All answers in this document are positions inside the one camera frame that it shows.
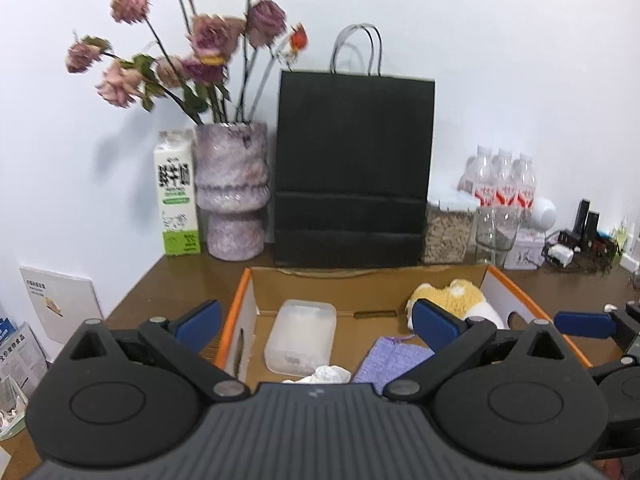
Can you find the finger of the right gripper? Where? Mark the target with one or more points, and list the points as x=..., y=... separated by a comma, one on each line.
x=585, y=324

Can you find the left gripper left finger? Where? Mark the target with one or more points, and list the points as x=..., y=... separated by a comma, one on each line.
x=190, y=332

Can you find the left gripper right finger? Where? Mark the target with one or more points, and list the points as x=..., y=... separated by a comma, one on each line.
x=437, y=327

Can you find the white yellow plush toy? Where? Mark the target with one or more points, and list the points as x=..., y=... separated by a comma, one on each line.
x=460, y=298

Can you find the purple fabric pouch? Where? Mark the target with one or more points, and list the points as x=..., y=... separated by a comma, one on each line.
x=388, y=359

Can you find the red cardboard box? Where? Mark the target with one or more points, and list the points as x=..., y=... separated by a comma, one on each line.
x=369, y=304

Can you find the translucent plastic box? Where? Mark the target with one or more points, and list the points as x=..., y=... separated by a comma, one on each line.
x=301, y=338

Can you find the white tissue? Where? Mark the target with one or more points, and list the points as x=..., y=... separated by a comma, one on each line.
x=325, y=375

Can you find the black stand device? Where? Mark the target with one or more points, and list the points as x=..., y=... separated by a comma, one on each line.
x=588, y=250

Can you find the jar of seeds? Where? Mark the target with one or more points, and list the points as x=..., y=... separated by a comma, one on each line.
x=449, y=222

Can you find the clear glass cup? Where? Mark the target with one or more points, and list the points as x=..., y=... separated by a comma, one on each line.
x=496, y=229

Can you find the water bottle left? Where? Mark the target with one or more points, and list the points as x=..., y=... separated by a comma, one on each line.
x=479, y=178

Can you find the water bottle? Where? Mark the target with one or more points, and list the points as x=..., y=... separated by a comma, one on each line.
x=479, y=178
x=505, y=186
x=526, y=182

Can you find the water bottle right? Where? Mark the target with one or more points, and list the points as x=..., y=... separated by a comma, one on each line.
x=526, y=182

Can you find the milk carton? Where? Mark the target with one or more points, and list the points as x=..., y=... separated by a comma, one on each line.
x=174, y=179

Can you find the purple ceramic vase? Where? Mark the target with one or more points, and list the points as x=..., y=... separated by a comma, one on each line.
x=232, y=187

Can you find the water bottle middle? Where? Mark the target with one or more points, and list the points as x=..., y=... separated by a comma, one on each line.
x=505, y=186

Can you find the black paper bag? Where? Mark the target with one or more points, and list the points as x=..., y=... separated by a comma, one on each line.
x=353, y=161

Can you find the dried pink flowers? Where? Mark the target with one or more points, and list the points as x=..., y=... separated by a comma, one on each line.
x=213, y=77

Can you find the white charger with cables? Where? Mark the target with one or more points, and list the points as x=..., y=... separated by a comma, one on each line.
x=559, y=255

